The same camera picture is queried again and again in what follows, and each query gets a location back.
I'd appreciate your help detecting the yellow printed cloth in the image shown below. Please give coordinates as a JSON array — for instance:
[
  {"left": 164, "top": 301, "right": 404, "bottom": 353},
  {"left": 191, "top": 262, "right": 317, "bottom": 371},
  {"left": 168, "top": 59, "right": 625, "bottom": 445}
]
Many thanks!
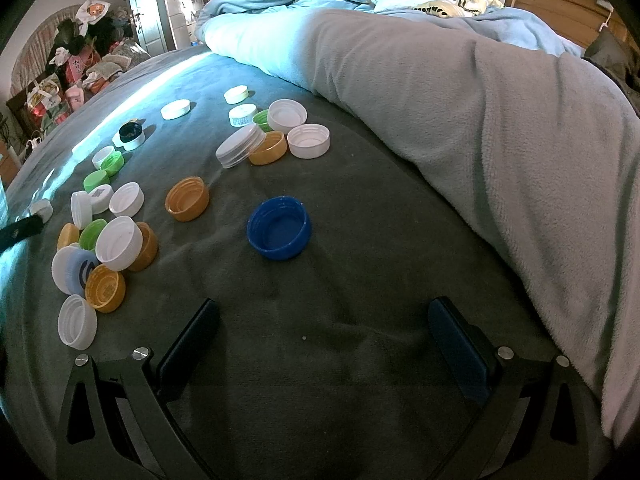
[{"left": 414, "top": 0, "right": 505, "bottom": 19}]

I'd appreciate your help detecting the wide white ribbed lid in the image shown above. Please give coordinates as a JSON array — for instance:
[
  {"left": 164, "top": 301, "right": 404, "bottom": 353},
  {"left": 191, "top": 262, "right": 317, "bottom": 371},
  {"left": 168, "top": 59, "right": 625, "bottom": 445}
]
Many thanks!
[{"left": 215, "top": 123, "right": 267, "bottom": 169}]

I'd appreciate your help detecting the small white bottle cap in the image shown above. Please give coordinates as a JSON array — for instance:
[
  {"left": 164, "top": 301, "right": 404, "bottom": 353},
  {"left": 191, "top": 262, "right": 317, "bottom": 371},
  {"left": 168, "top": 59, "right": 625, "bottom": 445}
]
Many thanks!
[{"left": 29, "top": 198, "right": 54, "bottom": 223}]

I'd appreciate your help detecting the pile of bags and toys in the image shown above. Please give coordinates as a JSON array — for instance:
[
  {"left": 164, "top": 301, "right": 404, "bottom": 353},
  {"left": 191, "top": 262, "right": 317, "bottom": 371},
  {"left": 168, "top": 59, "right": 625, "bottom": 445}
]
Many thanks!
[{"left": 7, "top": 2, "right": 148, "bottom": 133}]

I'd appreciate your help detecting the pale grey fleece blanket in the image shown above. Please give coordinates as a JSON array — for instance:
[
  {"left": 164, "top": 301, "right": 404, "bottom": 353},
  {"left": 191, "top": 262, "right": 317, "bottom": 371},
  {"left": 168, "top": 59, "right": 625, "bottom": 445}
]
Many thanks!
[{"left": 302, "top": 7, "right": 640, "bottom": 456}]

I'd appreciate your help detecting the flat white bottle cap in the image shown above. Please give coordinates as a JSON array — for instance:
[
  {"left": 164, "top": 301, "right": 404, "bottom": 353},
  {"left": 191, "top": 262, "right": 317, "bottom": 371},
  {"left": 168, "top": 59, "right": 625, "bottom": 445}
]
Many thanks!
[{"left": 160, "top": 100, "right": 192, "bottom": 120}]

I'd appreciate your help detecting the large white bottle cap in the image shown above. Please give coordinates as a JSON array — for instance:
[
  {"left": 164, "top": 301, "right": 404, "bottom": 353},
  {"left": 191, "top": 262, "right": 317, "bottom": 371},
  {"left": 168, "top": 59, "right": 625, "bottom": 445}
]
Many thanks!
[
  {"left": 95, "top": 215, "right": 144, "bottom": 271},
  {"left": 51, "top": 245, "right": 83, "bottom": 296}
]

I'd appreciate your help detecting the light blue duvet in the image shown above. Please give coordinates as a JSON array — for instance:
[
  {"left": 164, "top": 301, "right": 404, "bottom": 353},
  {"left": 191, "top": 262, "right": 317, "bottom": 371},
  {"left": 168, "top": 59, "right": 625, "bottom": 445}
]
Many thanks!
[{"left": 196, "top": 0, "right": 583, "bottom": 96}]

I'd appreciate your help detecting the dark olive cloth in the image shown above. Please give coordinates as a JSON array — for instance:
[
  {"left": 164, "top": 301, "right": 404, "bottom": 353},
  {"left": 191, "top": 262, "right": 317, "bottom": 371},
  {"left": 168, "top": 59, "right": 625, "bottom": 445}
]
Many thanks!
[{"left": 582, "top": 27, "right": 640, "bottom": 118}]

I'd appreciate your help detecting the white labelled bottle cap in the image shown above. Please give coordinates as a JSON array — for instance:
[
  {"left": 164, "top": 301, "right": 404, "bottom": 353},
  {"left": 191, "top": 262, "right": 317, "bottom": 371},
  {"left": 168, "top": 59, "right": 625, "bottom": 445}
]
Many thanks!
[
  {"left": 228, "top": 104, "right": 259, "bottom": 127},
  {"left": 88, "top": 184, "right": 115, "bottom": 215}
]

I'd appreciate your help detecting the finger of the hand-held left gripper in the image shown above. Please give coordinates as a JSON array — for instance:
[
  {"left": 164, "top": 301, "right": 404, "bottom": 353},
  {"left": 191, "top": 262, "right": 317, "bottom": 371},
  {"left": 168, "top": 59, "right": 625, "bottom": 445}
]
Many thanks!
[{"left": 0, "top": 214, "right": 44, "bottom": 257}]

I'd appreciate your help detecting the arched striped chair back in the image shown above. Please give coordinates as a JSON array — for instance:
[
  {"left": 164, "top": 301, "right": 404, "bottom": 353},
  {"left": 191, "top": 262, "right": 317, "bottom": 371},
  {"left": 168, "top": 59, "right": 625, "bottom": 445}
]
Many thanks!
[{"left": 9, "top": 5, "right": 83, "bottom": 98}]

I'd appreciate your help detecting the white cabinet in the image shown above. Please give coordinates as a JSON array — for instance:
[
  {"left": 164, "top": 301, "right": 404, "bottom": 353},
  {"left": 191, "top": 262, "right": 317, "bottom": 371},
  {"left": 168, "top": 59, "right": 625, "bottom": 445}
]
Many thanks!
[{"left": 162, "top": 0, "right": 205, "bottom": 52}]

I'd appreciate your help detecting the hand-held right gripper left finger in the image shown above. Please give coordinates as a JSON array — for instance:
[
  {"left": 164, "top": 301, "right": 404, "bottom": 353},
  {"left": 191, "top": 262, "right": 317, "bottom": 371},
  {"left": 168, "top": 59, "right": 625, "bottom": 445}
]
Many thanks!
[{"left": 54, "top": 298, "right": 222, "bottom": 480}]

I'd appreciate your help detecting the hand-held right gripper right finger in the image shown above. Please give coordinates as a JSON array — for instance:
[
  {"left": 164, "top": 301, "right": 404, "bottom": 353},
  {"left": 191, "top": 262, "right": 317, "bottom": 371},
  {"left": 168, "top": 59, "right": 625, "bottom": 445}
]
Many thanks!
[{"left": 427, "top": 296, "right": 608, "bottom": 480}]

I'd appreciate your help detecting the yellow printed bottle cap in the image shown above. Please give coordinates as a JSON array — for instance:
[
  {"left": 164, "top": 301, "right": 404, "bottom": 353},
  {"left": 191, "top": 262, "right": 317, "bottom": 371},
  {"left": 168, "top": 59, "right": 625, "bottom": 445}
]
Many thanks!
[{"left": 84, "top": 263, "right": 127, "bottom": 314}]

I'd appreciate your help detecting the white door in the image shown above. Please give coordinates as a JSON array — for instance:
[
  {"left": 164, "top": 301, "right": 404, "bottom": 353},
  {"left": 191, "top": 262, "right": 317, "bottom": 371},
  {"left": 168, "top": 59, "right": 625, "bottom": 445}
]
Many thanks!
[{"left": 124, "top": 0, "right": 168, "bottom": 56}]

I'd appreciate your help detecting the wooden headboard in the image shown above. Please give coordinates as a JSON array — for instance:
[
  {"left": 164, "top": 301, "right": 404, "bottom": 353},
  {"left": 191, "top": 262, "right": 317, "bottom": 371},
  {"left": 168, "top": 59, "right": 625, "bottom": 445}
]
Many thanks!
[{"left": 505, "top": 0, "right": 628, "bottom": 52}]

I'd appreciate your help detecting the pale blue logo bottle cap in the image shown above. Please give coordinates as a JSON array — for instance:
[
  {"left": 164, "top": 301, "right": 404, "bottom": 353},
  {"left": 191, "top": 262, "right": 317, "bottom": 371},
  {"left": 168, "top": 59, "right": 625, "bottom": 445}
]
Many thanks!
[{"left": 70, "top": 249, "right": 103, "bottom": 293}]

